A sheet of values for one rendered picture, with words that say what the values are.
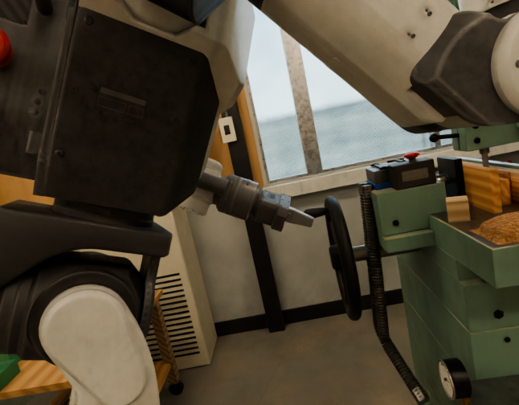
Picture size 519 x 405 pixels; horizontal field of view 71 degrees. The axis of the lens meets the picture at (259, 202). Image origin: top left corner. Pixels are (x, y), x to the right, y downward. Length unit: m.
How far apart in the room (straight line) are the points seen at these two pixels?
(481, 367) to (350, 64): 0.63
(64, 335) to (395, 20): 0.41
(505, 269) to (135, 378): 0.50
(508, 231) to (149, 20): 0.53
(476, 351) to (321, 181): 1.43
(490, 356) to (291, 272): 1.56
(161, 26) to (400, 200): 0.56
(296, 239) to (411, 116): 1.88
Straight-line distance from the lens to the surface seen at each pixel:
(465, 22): 0.31
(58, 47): 0.42
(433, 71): 0.29
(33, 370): 1.54
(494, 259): 0.61
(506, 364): 0.83
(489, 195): 0.77
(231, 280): 2.25
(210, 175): 0.76
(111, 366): 0.46
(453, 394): 0.73
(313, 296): 2.30
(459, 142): 0.91
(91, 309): 0.43
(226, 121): 1.99
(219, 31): 0.40
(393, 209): 0.78
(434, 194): 0.80
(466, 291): 0.73
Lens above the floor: 1.11
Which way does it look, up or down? 9 degrees down
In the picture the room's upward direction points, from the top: 12 degrees counter-clockwise
